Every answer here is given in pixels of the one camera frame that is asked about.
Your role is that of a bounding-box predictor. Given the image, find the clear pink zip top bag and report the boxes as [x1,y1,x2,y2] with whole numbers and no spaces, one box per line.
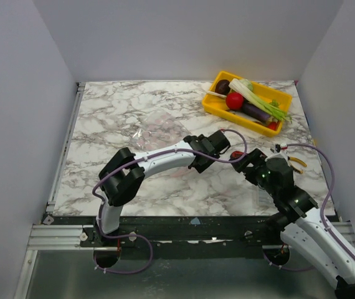
[130,110,191,151]

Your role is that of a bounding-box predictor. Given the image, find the white green leek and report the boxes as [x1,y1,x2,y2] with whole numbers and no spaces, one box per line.
[229,78,292,121]

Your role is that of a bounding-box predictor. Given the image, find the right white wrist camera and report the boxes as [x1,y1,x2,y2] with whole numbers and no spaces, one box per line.
[271,143,288,153]

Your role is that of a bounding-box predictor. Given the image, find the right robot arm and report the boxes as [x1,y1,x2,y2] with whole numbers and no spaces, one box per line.
[230,149,355,298]

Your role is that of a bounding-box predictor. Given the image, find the purple eggplant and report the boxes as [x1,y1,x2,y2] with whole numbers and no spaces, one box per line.
[241,102,272,123]

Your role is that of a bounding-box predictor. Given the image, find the aluminium frame rail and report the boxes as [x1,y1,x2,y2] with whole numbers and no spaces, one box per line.
[45,82,86,213]

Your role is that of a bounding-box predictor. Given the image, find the clear plastic screw box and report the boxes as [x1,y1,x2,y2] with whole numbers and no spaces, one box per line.
[253,189,274,207]

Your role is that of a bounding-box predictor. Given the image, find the green cabbage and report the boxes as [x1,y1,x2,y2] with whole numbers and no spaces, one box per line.
[239,78,253,92]

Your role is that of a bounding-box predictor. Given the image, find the silver fish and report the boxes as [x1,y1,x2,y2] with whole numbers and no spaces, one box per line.
[229,110,264,125]

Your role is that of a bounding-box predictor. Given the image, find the red black utility knife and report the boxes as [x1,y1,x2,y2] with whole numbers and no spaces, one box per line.
[230,151,245,159]

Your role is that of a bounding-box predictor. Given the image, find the yellow handled pliers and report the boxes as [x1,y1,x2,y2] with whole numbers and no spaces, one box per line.
[288,156,308,174]

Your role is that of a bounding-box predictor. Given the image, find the yellow plastic tray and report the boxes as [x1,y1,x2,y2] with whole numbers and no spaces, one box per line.
[202,71,292,137]

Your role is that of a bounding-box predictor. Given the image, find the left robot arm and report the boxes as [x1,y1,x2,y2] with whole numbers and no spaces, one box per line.
[95,130,230,246]

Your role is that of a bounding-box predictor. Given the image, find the dark red beet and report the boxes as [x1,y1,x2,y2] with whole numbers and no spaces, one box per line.
[215,79,230,95]

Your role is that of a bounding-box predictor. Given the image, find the red chili pepper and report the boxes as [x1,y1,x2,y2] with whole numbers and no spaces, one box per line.
[267,121,279,131]

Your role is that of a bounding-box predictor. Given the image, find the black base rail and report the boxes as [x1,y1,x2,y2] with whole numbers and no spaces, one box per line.
[29,216,289,260]

